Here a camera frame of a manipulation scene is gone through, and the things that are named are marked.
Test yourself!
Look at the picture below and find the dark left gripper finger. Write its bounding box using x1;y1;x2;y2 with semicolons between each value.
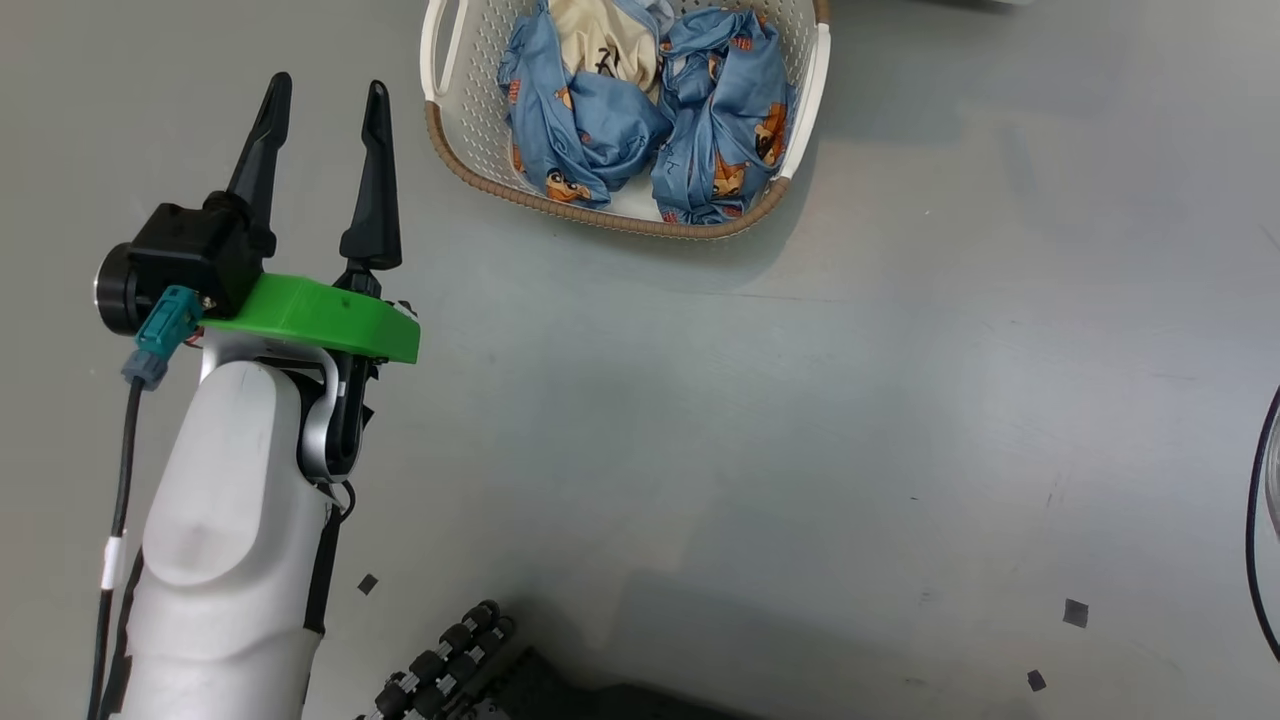
228;72;294;258
338;80;404;296

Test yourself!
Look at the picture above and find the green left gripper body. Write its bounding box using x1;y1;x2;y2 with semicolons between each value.
95;245;421;364

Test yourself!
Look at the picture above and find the blue bear print garment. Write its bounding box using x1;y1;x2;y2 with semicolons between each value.
650;8;798;225
497;5;673;209

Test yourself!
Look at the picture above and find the cream garment black print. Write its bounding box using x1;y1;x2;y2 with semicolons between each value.
548;0;661;93

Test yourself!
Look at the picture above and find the cream laundry basket brown rim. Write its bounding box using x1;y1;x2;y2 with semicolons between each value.
420;0;832;241

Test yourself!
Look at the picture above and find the left black omni wheel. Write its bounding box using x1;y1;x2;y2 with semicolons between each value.
355;600;516;720

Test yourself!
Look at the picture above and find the left black cable teal connector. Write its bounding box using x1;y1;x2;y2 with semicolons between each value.
88;285;204;720

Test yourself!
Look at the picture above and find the black cable teal connector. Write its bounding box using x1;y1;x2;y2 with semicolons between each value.
88;285;204;720
1245;385;1280;663

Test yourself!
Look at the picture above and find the right black cable teal connector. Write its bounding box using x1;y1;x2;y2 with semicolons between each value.
1245;385;1280;663

